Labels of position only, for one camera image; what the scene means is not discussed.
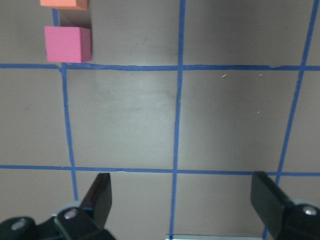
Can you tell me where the red foam cube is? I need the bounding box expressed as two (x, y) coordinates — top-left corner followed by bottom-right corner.
(44, 26), (92, 63)

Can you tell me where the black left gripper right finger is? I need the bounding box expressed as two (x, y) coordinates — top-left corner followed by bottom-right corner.
(250, 171), (295, 235)

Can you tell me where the orange foam cube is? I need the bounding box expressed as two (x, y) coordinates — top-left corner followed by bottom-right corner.
(39, 0), (89, 11)

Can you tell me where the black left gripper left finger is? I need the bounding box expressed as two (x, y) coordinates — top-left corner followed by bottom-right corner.
(79, 173), (112, 229)

